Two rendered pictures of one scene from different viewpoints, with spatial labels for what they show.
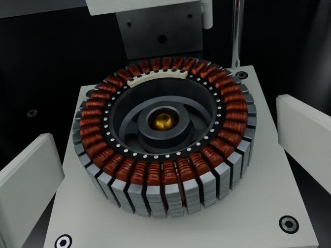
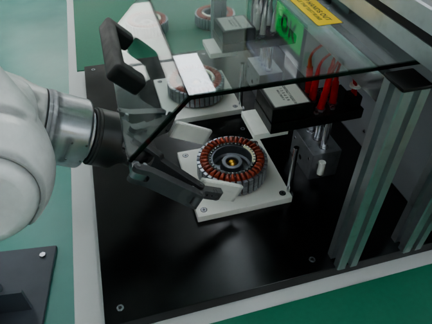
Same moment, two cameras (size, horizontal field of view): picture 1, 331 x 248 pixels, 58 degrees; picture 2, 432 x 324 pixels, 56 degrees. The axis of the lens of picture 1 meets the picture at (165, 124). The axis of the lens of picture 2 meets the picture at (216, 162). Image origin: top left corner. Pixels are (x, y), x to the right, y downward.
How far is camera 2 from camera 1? 0.53 m
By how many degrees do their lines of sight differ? 46
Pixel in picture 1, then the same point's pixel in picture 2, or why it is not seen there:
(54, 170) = (202, 139)
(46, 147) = (205, 132)
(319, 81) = (294, 229)
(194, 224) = not seen: hidden behind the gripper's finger
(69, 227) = (191, 155)
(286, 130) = (228, 190)
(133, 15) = (296, 136)
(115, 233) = (191, 166)
